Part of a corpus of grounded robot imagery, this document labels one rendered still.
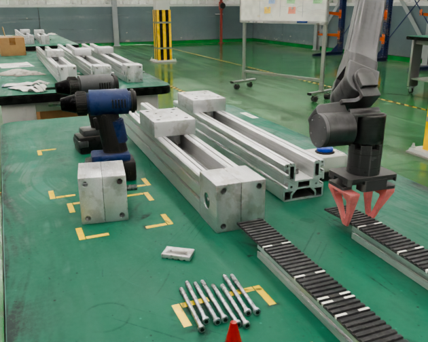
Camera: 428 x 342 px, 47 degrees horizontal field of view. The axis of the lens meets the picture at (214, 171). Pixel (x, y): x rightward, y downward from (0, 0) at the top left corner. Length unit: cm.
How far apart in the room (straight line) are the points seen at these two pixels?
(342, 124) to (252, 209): 24
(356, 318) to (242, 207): 35
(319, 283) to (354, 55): 42
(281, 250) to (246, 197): 17
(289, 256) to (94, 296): 30
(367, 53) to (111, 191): 54
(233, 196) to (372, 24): 42
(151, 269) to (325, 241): 31
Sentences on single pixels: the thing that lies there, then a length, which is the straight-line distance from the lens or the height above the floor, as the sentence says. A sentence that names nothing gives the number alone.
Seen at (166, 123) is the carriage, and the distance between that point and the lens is 126.
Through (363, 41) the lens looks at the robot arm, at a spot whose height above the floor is 112.
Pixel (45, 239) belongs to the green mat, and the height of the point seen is 78.
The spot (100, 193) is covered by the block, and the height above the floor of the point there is 84.
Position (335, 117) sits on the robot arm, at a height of 101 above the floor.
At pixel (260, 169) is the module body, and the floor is 82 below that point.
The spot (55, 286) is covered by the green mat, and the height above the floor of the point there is 78.
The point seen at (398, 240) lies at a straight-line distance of 87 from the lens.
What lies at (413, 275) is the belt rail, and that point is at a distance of 83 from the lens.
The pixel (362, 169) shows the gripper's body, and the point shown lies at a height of 92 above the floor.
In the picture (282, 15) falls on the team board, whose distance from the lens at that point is 691.
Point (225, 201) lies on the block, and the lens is 91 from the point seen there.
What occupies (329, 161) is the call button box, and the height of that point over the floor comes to 83.
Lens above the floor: 118
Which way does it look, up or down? 19 degrees down
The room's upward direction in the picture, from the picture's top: straight up
